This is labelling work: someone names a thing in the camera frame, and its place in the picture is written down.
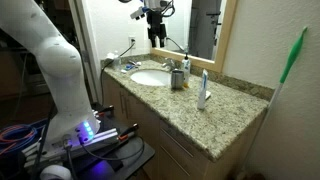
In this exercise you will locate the white wall outlet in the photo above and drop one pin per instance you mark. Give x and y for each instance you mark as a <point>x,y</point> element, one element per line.
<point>132,42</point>

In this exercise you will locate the blue white toothbrush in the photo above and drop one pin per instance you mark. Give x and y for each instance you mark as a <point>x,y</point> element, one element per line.
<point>128,67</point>

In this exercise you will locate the clear plastic water bottle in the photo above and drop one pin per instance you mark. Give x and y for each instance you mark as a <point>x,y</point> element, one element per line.
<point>117,61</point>

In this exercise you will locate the brown wooden vanity cabinet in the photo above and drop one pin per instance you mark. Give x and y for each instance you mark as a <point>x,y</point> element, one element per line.
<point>173,160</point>

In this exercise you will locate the white pump soap bottle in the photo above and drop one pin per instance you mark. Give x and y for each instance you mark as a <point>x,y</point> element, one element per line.
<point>186,70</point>

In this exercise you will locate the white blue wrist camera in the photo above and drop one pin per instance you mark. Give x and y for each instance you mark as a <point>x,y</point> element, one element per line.
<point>138,12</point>

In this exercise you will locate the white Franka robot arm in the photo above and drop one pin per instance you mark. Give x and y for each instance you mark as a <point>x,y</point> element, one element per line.
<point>60,66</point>

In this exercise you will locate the wood framed wall mirror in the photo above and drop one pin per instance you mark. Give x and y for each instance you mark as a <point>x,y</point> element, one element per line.
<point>220,50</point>

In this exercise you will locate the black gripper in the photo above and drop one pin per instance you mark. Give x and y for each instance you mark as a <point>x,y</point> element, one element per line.
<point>155,20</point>

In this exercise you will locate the white door frame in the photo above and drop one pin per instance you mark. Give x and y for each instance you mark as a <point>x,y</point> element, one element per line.
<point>87,50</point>

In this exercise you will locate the stainless steel cup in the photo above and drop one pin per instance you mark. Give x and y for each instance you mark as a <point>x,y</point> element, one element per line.
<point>177,80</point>

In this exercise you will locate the white oval sink basin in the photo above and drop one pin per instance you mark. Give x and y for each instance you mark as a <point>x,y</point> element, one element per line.
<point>150,77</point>

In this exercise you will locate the aluminium extrusion rail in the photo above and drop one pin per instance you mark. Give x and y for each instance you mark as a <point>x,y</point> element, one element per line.
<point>100,137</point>

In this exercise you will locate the black robot stand platform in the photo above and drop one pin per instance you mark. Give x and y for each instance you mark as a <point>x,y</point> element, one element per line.
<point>130,156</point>

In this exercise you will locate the orange black clamp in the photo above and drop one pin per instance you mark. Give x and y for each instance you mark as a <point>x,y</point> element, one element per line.
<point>106,110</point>
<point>129,131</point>

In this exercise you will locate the chrome faucet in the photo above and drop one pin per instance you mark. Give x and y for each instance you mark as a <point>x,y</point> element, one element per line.
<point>169,63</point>

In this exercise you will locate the small white toiletry tube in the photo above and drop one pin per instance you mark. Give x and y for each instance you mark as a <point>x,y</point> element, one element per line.
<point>135,63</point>

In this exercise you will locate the white round dome object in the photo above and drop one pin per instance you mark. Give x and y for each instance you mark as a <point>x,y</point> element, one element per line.
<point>55,172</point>

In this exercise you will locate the white crumpled tissue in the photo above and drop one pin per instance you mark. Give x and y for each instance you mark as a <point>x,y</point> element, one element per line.
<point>110,55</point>

